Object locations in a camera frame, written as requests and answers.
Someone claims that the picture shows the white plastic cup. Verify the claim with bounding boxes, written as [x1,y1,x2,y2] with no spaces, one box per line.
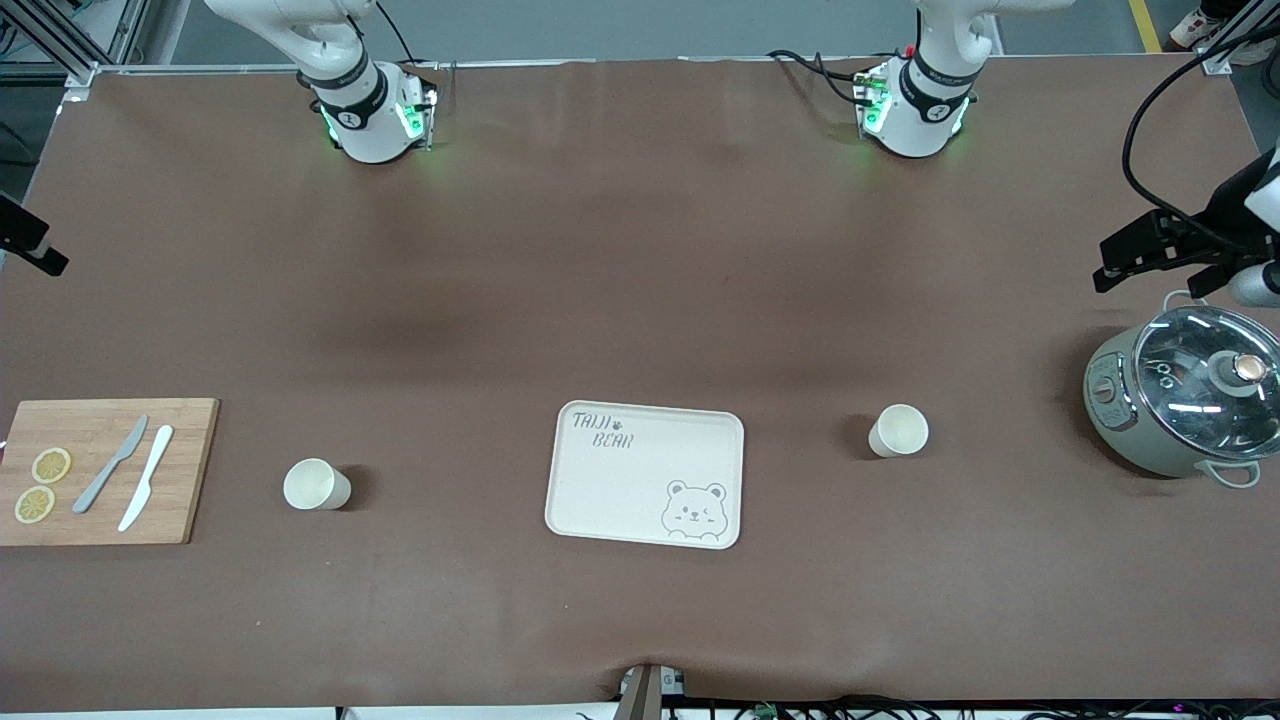
[868,403,930,459]
[283,458,352,511]

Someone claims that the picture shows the cream bear print tray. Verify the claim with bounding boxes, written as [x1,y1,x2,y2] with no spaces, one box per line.
[545,400,746,551]

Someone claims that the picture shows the glass pot lid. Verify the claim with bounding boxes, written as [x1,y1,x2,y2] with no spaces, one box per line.
[1133,305,1280,461]

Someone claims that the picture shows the grey-green electric cooker pot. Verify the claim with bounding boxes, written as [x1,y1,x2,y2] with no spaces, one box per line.
[1083,290,1280,489]

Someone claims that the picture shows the white shoe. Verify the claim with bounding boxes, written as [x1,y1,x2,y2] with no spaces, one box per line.
[1170,8,1226,49]

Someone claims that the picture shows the grey plastic knife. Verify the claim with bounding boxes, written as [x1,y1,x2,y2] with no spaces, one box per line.
[72,415,149,515]

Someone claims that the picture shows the white plastic knife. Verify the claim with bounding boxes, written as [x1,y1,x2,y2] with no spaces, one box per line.
[118,425,174,533]

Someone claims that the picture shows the bamboo cutting board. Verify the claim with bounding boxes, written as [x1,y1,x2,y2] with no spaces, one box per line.
[0,398,220,547]

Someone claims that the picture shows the brown table mat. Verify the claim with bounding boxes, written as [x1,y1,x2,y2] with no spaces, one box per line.
[0,55,1280,713]

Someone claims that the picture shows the aluminium frame corner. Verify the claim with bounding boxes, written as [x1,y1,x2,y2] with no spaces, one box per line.
[1200,0,1280,76]
[0,0,151,101]

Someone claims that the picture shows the black left base cables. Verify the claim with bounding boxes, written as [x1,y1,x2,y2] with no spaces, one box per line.
[768,48,886,109]

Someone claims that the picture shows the black right base cable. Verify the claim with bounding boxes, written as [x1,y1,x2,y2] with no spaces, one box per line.
[375,0,421,69]

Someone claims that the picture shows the grey table edge mount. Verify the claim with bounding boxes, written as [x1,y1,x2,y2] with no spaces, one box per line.
[615,663,688,720]

